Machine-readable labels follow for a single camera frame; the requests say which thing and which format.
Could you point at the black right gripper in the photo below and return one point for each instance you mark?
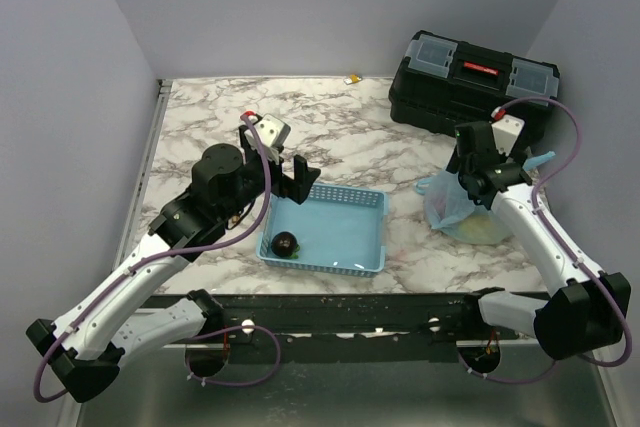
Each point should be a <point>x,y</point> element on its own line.
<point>454,164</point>

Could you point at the black plastic toolbox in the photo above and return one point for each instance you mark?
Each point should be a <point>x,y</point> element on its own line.
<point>441,83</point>

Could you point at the dark purple fake mangosteen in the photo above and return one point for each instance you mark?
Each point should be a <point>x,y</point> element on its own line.
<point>285,245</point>

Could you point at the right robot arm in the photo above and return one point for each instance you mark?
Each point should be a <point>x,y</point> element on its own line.
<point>586,308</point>

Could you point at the light blue plastic basket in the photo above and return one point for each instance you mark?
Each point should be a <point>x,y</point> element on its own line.
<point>339,230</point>

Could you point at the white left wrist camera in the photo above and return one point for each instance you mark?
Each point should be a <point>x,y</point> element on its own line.
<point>273,133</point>

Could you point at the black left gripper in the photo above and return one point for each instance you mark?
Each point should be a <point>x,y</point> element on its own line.
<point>299,187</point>

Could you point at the small yellow white tag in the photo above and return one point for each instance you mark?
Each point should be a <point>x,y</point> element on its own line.
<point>352,79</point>

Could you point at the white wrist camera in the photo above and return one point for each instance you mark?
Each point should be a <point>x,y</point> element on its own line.
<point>273,133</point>
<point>506,132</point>

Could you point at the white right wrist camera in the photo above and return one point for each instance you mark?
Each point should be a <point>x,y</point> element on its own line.
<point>506,132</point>

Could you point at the light blue plastic bag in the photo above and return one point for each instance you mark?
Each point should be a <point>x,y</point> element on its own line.
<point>460,207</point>

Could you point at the aluminium left side rail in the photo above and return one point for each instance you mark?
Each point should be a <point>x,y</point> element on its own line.
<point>135,207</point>

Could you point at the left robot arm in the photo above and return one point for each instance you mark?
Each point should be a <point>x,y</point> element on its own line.
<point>87,347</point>

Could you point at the yellow fake fruit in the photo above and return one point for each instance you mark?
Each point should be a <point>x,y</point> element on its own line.
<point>480,229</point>

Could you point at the black front mounting rail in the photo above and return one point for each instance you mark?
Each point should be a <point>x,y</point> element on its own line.
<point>350,328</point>

